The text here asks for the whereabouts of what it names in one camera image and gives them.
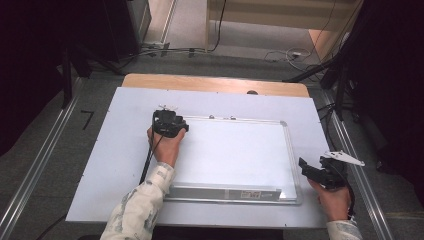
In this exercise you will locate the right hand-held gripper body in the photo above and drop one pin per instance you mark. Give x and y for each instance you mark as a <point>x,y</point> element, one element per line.
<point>335,173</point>

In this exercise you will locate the white table cover sheet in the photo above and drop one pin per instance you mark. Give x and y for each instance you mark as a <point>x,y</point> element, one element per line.
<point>126,110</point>

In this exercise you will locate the black metal stand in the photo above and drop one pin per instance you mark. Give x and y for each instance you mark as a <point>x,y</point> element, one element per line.
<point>340,93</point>

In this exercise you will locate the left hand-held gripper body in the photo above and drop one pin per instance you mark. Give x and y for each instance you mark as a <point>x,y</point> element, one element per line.
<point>165,121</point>

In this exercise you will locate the person's left hand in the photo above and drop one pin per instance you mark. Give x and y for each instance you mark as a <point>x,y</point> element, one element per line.
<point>166,150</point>

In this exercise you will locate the white whiteboard with metal frame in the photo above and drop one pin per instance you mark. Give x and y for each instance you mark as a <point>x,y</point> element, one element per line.
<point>233,153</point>

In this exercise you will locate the small dark round object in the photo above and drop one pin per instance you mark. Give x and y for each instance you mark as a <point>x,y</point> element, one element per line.
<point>252,92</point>

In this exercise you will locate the black curtain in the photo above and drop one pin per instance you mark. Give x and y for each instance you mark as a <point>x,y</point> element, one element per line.
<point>33,50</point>
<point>393,83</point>

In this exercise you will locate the metal floor rail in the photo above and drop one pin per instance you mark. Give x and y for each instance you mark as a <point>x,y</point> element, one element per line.
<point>366,196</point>
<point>40,156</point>

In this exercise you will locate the person's right hand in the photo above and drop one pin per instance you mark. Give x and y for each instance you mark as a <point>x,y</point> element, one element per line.
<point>335,203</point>

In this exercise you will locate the wooden table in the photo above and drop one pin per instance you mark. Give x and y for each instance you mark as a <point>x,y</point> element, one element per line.
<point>200,83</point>

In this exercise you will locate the grey power strip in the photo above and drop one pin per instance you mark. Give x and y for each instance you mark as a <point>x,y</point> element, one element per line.
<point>155,45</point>

